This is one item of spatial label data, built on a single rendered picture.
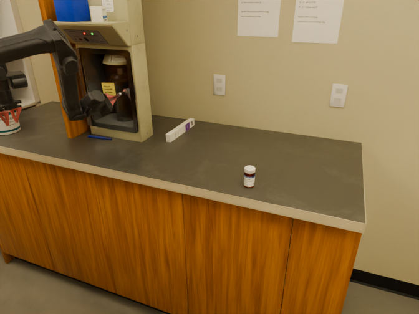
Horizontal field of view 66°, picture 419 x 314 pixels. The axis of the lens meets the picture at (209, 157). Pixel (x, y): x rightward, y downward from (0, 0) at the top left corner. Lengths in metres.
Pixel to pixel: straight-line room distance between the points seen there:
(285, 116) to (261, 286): 0.88
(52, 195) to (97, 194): 0.32
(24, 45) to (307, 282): 1.26
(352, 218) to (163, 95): 1.32
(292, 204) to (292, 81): 0.77
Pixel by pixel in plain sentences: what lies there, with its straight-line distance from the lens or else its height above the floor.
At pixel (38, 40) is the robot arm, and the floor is 1.50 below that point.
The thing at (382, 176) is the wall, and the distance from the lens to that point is 1.92.
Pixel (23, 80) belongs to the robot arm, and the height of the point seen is 1.28.
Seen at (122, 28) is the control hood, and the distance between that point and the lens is 1.51.
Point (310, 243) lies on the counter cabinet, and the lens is 1.29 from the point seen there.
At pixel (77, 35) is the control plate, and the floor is 1.45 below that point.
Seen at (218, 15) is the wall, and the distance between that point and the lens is 1.82.
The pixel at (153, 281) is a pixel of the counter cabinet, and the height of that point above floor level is 0.30.
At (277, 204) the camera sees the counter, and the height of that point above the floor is 0.94.
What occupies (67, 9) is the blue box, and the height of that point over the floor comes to 1.56.
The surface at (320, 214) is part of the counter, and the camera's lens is 1.17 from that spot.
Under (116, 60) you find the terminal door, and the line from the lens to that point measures 1.60.
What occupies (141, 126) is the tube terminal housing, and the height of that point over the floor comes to 1.03.
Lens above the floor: 1.60
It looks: 26 degrees down
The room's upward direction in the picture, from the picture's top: straight up
